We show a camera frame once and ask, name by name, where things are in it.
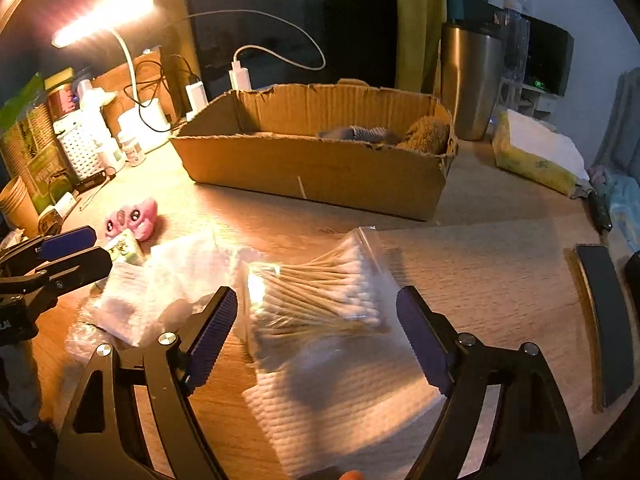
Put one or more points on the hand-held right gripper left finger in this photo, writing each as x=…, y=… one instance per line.
x=216, y=337

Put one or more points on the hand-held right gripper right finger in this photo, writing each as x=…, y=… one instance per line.
x=425, y=345

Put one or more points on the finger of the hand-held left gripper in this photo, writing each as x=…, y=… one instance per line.
x=67, y=242
x=75, y=267

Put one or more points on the bag of cotton swabs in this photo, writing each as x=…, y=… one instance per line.
x=320, y=290

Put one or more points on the cardboard box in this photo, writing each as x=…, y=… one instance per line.
x=310, y=175

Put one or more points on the small green packet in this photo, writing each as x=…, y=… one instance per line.
x=125, y=250

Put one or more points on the stack of paper cups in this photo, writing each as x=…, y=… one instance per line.
x=17, y=205

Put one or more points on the pink plush toy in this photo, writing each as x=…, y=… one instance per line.
x=137, y=217

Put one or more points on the clear bag of cotton pads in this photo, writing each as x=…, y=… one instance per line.
x=150, y=285

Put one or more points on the white plastic basket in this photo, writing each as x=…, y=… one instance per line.
x=80, y=145

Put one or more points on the white paper towel stack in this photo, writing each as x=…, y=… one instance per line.
x=345, y=405

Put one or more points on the green carton box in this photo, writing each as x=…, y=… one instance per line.
x=30, y=145

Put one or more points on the small white pill bottle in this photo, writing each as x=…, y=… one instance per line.
x=132, y=150

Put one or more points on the white desk lamp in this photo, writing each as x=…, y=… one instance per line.
x=135, y=120

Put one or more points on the red jar with yellow lid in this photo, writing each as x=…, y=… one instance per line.
x=61, y=97

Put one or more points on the white charger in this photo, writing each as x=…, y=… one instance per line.
x=196, y=96
x=241, y=76

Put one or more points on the brown plush toy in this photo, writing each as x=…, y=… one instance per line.
x=425, y=135

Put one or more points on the yellow tissue pack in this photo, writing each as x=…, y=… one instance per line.
x=535, y=155

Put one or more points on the grey cloth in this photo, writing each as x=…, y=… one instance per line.
x=360, y=134

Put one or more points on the stainless steel tumbler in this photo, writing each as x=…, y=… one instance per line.
x=470, y=85

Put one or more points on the light blue cloth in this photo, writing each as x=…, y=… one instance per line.
x=622, y=160

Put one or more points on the clear plastic bottle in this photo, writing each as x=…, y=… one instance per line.
x=515, y=50

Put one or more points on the black monitor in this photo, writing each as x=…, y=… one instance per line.
x=550, y=55

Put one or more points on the green curtain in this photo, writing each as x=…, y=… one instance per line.
x=417, y=20

